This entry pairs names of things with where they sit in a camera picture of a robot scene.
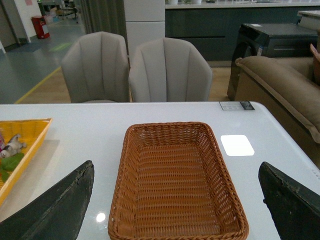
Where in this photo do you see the small panda figurine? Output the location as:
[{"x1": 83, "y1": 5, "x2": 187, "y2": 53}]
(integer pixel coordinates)
[{"x1": 0, "y1": 134, "x2": 27, "y2": 158}]

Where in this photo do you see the brown wicker basket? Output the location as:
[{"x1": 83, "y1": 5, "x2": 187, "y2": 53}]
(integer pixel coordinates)
[{"x1": 108, "y1": 121, "x2": 249, "y2": 240}]

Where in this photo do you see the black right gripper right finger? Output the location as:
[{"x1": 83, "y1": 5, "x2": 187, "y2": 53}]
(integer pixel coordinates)
[{"x1": 258, "y1": 161, "x2": 320, "y2": 240}]

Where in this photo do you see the label sticker on table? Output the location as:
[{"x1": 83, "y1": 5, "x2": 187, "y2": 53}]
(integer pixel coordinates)
[{"x1": 219, "y1": 101, "x2": 255, "y2": 111}]

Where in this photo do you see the black cabinet appliance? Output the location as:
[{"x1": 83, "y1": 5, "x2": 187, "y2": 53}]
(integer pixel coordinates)
[{"x1": 227, "y1": 23, "x2": 318, "y2": 101}]

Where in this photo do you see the red bin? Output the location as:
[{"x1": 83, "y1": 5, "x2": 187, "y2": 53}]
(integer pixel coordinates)
[{"x1": 31, "y1": 16, "x2": 50, "y2": 39}]

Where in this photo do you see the pink labelled black jar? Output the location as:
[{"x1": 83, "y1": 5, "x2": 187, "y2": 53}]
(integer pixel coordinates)
[{"x1": 0, "y1": 133, "x2": 6, "y2": 152}]

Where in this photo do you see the left grey upholstered chair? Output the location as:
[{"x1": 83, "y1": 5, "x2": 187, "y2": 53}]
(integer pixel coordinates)
[{"x1": 60, "y1": 31, "x2": 130, "y2": 103}]

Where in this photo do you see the grey upholstered chair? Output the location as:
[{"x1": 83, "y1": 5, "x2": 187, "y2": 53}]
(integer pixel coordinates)
[
  {"x1": 60, "y1": 31, "x2": 130, "y2": 103},
  {"x1": 128, "y1": 37, "x2": 213, "y2": 103}
]

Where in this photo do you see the brown sofa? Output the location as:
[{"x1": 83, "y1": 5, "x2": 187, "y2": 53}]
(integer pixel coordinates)
[{"x1": 234, "y1": 45, "x2": 320, "y2": 166}]

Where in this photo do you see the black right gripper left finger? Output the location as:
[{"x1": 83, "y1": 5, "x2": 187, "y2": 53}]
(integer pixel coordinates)
[{"x1": 0, "y1": 160, "x2": 95, "y2": 240}]

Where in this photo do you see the right grey upholstered chair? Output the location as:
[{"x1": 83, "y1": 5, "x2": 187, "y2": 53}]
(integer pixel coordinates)
[{"x1": 128, "y1": 37, "x2": 213, "y2": 103}]

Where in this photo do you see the dark blue counter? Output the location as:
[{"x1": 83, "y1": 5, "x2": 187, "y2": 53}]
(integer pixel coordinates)
[{"x1": 165, "y1": 0, "x2": 320, "y2": 63}]

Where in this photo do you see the yellow woven basket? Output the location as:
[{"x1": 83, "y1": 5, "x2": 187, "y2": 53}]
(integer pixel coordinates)
[{"x1": 0, "y1": 118, "x2": 52, "y2": 203}]

